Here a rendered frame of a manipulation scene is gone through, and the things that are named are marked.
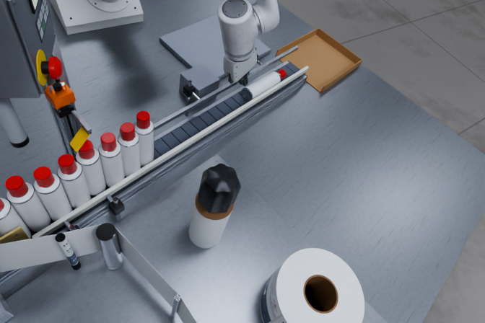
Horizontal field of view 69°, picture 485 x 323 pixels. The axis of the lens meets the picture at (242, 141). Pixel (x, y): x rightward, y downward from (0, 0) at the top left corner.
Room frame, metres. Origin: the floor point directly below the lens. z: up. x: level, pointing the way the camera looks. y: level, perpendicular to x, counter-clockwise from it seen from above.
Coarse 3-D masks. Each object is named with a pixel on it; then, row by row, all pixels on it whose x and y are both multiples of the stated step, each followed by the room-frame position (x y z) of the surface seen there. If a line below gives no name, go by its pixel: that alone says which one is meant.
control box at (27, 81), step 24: (0, 0) 0.33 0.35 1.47; (24, 0) 0.38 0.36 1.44; (0, 24) 0.33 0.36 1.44; (24, 24) 0.36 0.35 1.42; (48, 24) 0.46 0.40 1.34; (0, 48) 0.32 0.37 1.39; (24, 48) 0.34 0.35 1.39; (48, 48) 0.42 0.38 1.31; (0, 72) 0.32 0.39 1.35; (24, 72) 0.33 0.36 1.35; (0, 96) 0.31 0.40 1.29; (24, 96) 0.32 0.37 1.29
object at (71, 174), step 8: (64, 160) 0.34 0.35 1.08; (72, 160) 0.34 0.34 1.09; (64, 168) 0.32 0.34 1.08; (72, 168) 0.33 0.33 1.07; (80, 168) 0.35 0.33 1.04; (64, 176) 0.32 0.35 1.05; (72, 176) 0.33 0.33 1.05; (80, 176) 0.34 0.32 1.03; (64, 184) 0.31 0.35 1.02; (72, 184) 0.32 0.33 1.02; (80, 184) 0.33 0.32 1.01; (72, 192) 0.32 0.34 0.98; (80, 192) 0.33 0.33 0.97; (88, 192) 0.35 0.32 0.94; (72, 200) 0.31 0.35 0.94; (80, 200) 0.32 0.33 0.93; (88, 200) 0.34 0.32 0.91
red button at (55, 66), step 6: (54, 60) 0.38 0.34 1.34; (42, 66) 0.36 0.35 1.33; (48, 66) 0.36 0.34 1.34; (54, 66) 0.37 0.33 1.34; (60, 66) 0.38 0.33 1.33; (42, 72) 0.36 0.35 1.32; (48, 72) 0.36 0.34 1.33; (54, 72) 0.36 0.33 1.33; (60, 72) 0.37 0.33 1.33; (54, 78) 0.36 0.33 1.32
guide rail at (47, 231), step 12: (300, 72) 1.09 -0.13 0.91; (276, 84) 0.98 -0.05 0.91; (264, 96) 0.91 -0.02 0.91; (240, 108) 0.81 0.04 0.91; (228, 120) 0.75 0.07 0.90; (204, 132) 0.66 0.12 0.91; (180, 144) 0.59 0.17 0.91; (168, 156) 0.54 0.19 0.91; (144, 168) 0.48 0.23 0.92; (132, 180) 0.43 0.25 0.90; (108, 192) 0.38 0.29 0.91; (84, 204) 0.32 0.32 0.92; (96, 204) 0.34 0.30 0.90; (72, 216) 0.29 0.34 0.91; (48, 228) 0.24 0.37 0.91
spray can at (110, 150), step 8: (104, 136) 0.43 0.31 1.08; (112, 136) 0.43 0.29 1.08; (104, 144) 0.41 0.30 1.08; (112, 144) 0.42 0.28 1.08; (120, 144) 0.45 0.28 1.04; (104, 152) 0.41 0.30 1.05; (112, 152) 0.42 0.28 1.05; (120, 152) 0.43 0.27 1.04; (104, 160) 0.40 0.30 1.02; (112, 160) 0.41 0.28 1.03; (120, 160) 0.42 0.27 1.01; (104, 168) 0.40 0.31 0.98; (112, 168) 0.41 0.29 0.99; (120, 168) 0.42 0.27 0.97; (104, 176) 0.41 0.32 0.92; (112, 176) 0.40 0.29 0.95; (120, 176) 0.42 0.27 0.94; (112, 184) 0.40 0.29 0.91
